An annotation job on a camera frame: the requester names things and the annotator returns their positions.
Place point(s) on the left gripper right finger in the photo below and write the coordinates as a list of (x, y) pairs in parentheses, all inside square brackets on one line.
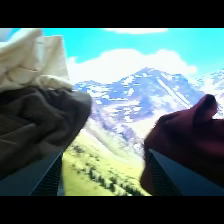
[(180, 181)]

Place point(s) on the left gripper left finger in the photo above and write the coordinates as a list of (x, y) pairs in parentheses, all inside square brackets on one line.
[(36, 176)]

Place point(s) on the dark red garment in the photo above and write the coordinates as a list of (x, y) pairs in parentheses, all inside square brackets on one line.
[(190, 140)]

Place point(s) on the brown garment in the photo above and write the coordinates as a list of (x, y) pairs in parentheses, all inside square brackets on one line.
[(36, 123)]

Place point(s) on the white garment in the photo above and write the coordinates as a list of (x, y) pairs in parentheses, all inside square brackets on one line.
[(30, 60)]

